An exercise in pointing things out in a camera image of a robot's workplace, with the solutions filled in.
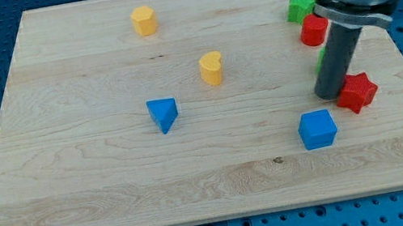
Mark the red star block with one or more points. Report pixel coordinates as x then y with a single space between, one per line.
357 92

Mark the yellow heart block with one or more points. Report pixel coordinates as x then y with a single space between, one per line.
210 67

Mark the wooden board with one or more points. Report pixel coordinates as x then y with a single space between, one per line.
79 148

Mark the yellow hexagon block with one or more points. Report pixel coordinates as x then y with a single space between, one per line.
144 20

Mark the blue cube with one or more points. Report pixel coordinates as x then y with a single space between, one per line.
317 129

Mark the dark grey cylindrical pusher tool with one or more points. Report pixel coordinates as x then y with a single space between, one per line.
339 49

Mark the red cylinder block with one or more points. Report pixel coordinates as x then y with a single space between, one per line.
313 30

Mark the green star block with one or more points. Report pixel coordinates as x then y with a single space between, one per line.
298 9

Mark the blue triangle block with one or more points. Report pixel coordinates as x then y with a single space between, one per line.
163 113

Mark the green block behind tool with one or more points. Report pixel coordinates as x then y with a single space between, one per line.
319 60

